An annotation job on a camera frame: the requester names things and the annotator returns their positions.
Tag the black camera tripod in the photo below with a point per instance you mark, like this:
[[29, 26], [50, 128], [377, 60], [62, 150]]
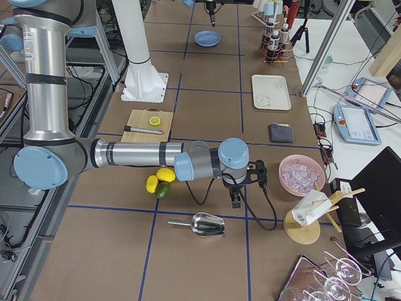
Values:
[[303, 29]]

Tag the pink bowl of ice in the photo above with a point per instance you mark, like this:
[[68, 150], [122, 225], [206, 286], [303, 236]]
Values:
[[299, 174]]

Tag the cream bear tray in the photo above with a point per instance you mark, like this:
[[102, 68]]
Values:
[[270, 92]]

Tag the steel ice scoop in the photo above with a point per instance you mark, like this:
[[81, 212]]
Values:
[[203, 224]]

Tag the grey folded cloth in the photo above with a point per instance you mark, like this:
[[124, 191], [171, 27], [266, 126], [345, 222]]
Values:
[[280, 133]]

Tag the blue plate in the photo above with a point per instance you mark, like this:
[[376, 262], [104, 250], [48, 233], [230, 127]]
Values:
[[207, 39]]

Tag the wooden cup stand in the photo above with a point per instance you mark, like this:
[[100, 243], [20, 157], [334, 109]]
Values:
[[306, 235]]

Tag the steel muddler rod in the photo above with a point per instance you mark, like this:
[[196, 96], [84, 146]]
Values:
[[128, 128]]

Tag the lemon half slice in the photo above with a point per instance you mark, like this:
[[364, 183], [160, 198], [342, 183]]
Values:
[[155, 121]]

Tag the white paper carton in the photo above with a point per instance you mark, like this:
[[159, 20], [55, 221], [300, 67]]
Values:
[[311, 207]]

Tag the white wire cup rack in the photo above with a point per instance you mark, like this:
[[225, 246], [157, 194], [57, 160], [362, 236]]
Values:
[[262, 17]]

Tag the blue teach pendant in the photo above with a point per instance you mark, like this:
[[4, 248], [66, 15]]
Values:
[[355, 125]]

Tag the pale green cup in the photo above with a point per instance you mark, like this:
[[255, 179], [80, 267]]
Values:
[[273, 7]]

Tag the green lime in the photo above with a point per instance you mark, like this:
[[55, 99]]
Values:
[[162, 190]]

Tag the copper wire bottle rack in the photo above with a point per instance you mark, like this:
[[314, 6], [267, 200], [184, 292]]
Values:
[[283, 55]]

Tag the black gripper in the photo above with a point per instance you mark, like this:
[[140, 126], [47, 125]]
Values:
[[210, 7], [232, 185]]

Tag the wooden cutting board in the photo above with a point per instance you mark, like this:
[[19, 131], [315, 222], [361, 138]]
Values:
[[141, 119]]

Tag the wine glass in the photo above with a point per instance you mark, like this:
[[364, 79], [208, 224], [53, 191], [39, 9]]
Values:
[[335, 288], [347, 269]]

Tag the yellow lemon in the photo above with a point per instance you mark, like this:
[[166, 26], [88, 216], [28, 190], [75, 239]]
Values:
[[166, 175], [151, 184]]

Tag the black monitor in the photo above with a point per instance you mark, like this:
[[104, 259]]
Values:
[[381, 201]]

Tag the dark drink bottle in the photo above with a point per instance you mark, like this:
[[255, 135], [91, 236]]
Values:
[[268, 32], [283, 36], [273, 45]]

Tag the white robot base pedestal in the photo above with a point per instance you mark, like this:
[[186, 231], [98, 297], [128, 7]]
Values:
[[143, 83]]

